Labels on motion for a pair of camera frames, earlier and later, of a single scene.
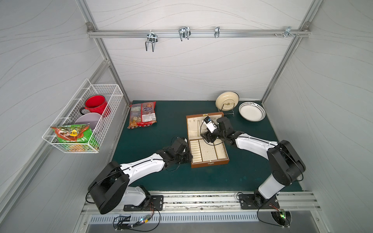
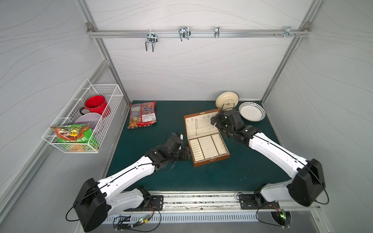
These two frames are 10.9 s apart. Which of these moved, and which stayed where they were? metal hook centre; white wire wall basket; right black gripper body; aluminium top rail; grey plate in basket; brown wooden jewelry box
Moved: right black gripper body; brown wooden jewelry box
Stayed: metal hook centre; aluminium top rail; white wire wall basket; grey plate in basket
